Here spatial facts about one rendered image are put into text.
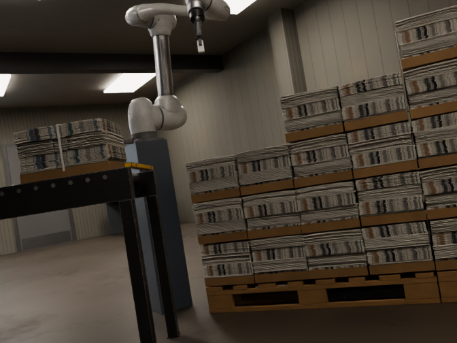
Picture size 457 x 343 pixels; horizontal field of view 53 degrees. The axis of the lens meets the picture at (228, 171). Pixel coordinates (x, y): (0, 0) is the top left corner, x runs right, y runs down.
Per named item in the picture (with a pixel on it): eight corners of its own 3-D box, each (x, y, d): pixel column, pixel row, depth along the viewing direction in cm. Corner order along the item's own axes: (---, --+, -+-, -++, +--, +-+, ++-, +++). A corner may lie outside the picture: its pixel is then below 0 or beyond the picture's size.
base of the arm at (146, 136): (120, 147, 277) (118, 138, 277) (153, 144, 289) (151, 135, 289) (129, 142, 262) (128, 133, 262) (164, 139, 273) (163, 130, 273)
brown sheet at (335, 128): (300, 144, 264) (299, 137, 264) (351, 135, 254) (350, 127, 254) (285, 142, 228) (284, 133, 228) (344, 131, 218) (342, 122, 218)
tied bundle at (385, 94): (353, 135, 253) (346, 94, 254) (409, 125, 242) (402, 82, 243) (343, 133, 218) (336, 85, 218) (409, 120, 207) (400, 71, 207)
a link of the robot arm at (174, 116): (149, 132, 290) (177, 131, 305) (164, 129, 278) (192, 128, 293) (138, 9, 286) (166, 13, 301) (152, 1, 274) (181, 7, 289)
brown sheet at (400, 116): (353, 134, 253) (352, 126, 253) (409, 124, 242) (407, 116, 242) (344, 131, 217) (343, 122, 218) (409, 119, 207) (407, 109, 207)
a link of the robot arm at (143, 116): (125, 137, 277) (120, 101, 278) (150, 135, 289) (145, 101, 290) (139, 132, 265) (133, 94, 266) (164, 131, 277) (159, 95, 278)
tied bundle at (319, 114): (300, 145, 264) (294, 106, 264) (352, 136, 254) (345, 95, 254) (285, 143, 228) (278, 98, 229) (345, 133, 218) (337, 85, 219)
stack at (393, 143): (233, 293, 283) (213, 161, 286) (437, 280, 240) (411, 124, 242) (207, 314, 247) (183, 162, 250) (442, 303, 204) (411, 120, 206)
